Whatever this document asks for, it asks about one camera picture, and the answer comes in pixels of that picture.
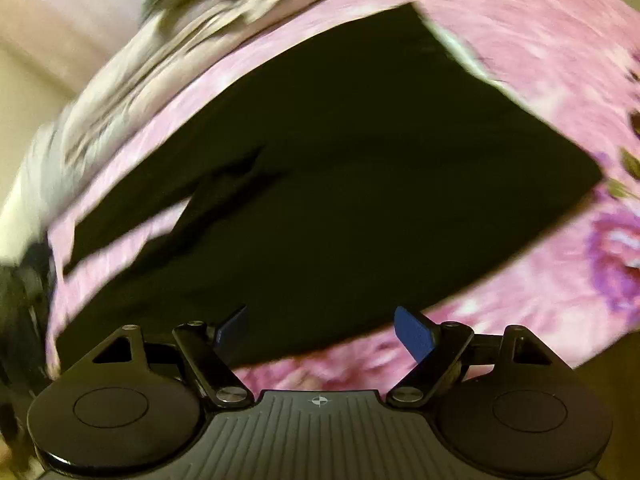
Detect pink floral blanket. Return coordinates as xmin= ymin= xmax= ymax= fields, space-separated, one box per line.
xmin=44 ymin=0 xmax=640 ymax=392

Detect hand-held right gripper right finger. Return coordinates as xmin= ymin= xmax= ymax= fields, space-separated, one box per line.
xmin=386 ymin=305 xmax=551 ymax=409

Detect pale pink folded towel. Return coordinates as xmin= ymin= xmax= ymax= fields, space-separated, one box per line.
xmin=60 ymin=0 xmax=301 ymax=162

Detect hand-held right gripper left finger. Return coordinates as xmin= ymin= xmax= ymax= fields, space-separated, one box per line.
xmin=92 ymin=304 xmax=254 ymax=409

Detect grey rolled duvet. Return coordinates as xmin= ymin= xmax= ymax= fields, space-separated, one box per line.
xmin=0 ymin=0 xmax=251 ymax=272

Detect black pants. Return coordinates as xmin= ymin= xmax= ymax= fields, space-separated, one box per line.
xmin=52 ymin=2 xmax=607 ymax=377

